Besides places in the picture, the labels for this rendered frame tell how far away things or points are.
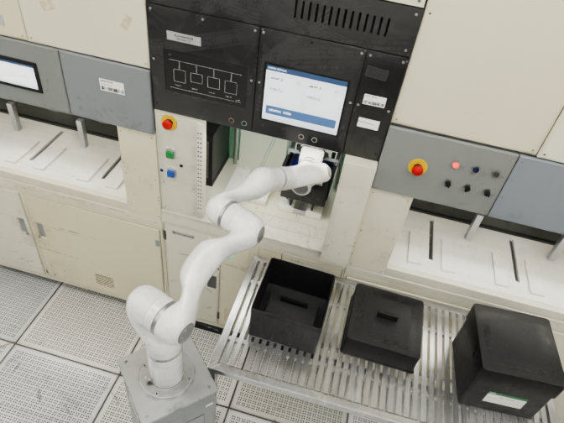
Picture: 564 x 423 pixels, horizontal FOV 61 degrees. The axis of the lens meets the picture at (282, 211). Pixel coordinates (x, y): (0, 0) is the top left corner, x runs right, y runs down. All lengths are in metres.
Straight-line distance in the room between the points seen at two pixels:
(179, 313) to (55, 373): 1.46
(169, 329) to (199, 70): 0.89
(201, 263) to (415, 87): 0.89
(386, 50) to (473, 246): 1.17
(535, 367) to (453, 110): 0.92
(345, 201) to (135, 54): 0.94
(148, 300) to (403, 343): 0.97
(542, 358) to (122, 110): 1.79
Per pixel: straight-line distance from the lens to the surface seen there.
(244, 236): 1.56
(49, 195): 2.61
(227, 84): 1.79
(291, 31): 1.65
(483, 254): 2.44
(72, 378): 2.84
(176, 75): 1.85
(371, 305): 2.03
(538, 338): 2.03
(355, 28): 1.61
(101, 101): 2.07
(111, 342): 2.91
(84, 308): 3.07
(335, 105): 1.72
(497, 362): 1.88
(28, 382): 2.89
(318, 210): 2.30
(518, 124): 1.76
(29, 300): 3.19
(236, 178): 2.42
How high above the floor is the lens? 2.41
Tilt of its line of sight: 42 degrees down
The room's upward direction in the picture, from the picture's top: 9 degrees clockwise
